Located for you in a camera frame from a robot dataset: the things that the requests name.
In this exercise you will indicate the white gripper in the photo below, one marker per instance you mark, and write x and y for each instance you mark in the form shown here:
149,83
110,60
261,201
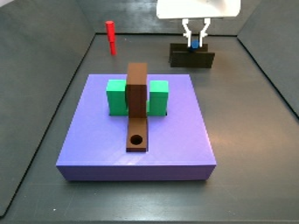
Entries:
174,9

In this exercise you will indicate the blue peg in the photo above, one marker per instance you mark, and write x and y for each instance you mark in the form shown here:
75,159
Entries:
195,46

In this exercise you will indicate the black angled fixture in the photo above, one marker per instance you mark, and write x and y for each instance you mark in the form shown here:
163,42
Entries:
183,57

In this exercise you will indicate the red peg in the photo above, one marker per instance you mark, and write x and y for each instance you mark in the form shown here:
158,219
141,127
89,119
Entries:
111,36

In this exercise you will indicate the green block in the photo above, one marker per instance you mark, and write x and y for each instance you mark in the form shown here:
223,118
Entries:
157,103

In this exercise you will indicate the purple base block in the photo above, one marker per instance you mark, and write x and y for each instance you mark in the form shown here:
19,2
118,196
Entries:
94,153

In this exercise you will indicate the brown L-shaped bracket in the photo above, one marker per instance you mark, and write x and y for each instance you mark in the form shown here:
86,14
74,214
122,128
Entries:
137,106

